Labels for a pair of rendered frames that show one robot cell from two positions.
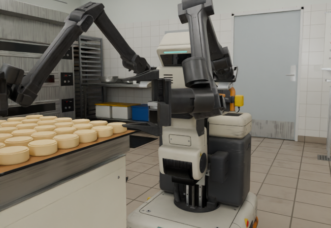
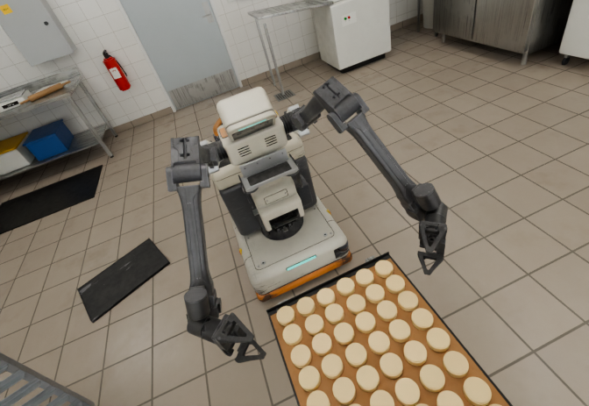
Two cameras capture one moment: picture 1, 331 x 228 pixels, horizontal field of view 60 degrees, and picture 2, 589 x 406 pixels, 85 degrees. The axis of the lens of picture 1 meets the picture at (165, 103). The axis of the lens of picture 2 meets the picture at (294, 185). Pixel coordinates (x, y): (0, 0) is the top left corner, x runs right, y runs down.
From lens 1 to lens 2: 0.98 m
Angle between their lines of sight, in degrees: 47
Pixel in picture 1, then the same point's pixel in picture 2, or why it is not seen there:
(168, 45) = (240, 120)
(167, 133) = (262, 198)
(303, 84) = (224, 22)
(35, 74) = (206, 274)
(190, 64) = (432, 196)
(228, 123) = (289, 150)
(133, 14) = not seen: outside the picture
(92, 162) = not seen: hidden behind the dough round
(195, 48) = (387, 164)
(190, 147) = (287, 196)
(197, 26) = (374, 140)
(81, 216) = not seen: hidden behind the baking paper
